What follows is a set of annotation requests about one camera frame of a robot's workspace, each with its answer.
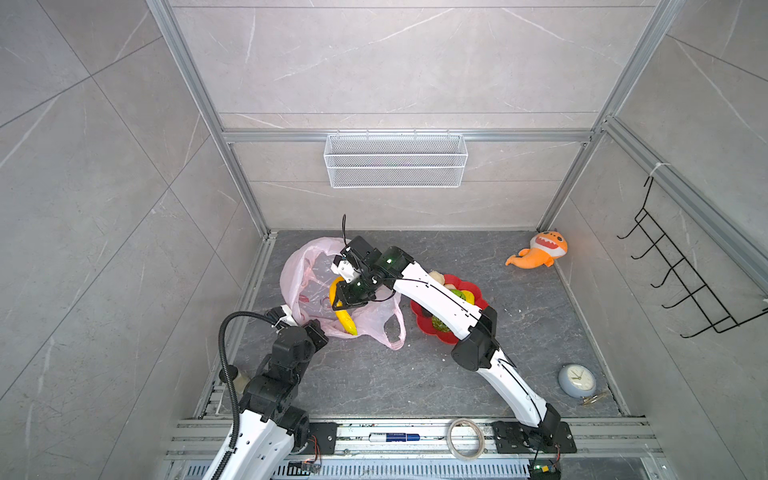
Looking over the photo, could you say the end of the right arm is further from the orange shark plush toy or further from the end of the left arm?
the orange shark plush toy

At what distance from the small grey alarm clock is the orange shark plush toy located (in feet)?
1.21

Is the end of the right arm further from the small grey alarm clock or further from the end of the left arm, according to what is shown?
the small grey alarm clock

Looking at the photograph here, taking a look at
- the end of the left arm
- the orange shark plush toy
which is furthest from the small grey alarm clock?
the end of the left arm

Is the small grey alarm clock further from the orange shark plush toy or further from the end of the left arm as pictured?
the end of the left arm

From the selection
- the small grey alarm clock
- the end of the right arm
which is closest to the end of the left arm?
the end of the right arm

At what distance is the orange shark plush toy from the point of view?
3.48ft

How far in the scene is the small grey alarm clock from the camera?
0.80 metres
